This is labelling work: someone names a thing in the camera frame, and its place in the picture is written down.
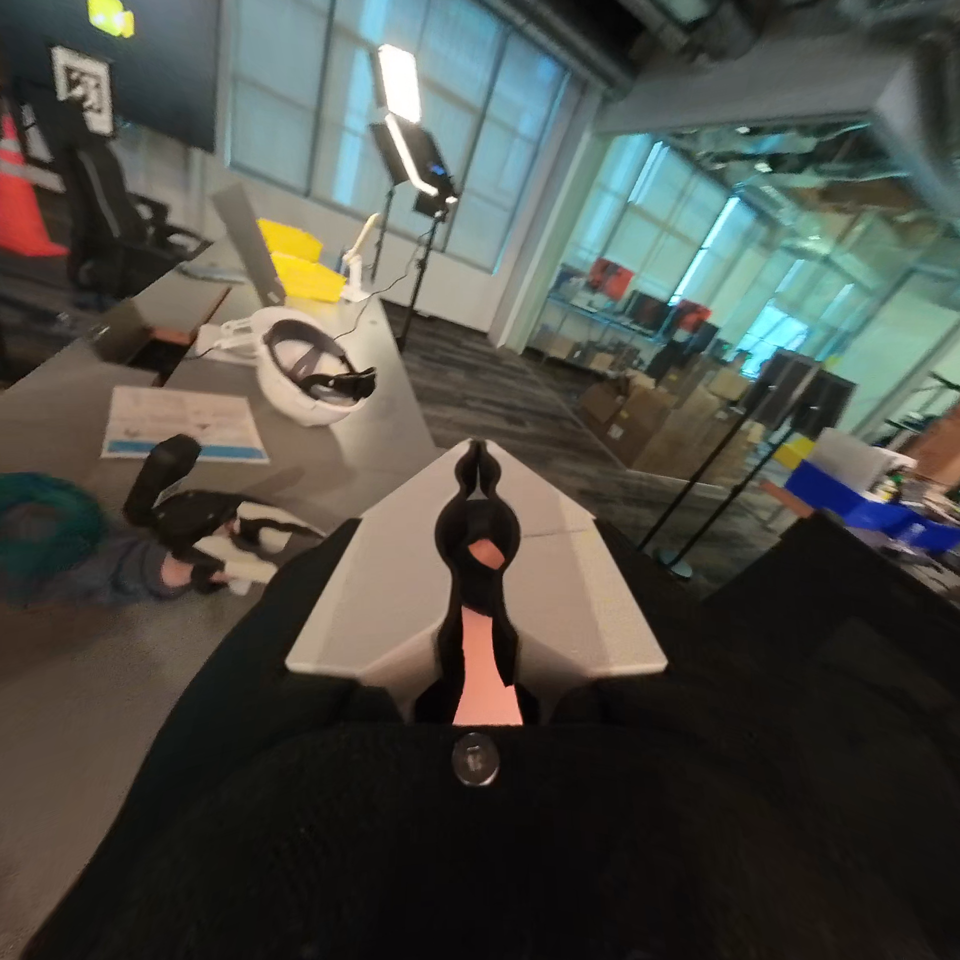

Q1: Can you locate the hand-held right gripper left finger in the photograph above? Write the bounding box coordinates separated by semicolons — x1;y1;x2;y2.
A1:
285;441;479;723

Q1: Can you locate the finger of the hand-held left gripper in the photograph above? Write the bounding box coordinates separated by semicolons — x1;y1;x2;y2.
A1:
231;504;327;558
221;555;280;596

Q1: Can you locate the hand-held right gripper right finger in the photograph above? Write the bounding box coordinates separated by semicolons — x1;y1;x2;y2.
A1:
480;441;669;723

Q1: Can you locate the pink lego piece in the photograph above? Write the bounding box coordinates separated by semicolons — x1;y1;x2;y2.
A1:
453;536;525;727

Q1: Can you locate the person's left forearm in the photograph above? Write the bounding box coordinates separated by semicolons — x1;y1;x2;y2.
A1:
0;471;175;610

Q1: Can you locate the person's left hand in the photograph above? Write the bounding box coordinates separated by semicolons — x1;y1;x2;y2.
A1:
159;558;226;594

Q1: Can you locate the printed paper sheet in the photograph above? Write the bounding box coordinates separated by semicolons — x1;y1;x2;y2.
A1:
101;386;270;465

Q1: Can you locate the black tripod stand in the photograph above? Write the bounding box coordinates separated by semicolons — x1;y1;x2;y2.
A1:
637;375;822;582

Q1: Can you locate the pile of cardboard boxes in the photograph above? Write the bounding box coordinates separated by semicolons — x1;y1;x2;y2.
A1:
577;352;768;485

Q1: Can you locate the white plastic stand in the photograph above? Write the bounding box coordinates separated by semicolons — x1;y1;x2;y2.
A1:
195;315;265;355

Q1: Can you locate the grey open laptop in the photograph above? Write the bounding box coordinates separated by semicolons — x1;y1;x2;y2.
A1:
210;183;290;307

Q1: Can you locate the black table cloth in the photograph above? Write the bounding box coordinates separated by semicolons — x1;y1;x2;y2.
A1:
705;510;960;676

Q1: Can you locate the metal shelf rack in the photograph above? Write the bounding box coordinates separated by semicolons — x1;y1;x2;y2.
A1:
543;255;721;369

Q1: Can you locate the blue plastic bin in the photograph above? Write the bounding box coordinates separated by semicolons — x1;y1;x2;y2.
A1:
783;457;960;556

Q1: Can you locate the black cabinet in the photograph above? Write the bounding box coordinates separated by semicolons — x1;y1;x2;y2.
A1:
750;348;856;444

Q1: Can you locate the white box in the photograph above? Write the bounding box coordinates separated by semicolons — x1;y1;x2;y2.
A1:
810;427;916;496

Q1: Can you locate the black office chair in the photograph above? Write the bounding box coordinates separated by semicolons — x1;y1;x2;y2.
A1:
60;138;215;301

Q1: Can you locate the orange traffic cone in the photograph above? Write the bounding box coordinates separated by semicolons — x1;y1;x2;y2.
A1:
0;97;69;260

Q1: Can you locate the wooden beam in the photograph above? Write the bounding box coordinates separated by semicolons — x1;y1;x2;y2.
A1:
911;405;960;500

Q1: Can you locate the black panel light on stand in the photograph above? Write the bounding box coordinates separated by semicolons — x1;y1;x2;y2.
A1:
367;112;460;354

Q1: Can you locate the black and white marker tag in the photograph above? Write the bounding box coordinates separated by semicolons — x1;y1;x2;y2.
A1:
48;45;115;138

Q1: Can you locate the lit panel light on stand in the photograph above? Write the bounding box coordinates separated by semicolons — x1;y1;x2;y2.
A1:
369;43;423;282

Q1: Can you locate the yellow sign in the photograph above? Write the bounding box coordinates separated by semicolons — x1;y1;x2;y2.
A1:
86;0;136;39

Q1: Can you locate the white headset with black strap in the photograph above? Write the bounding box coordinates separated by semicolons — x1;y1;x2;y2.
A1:
251;306;378;429

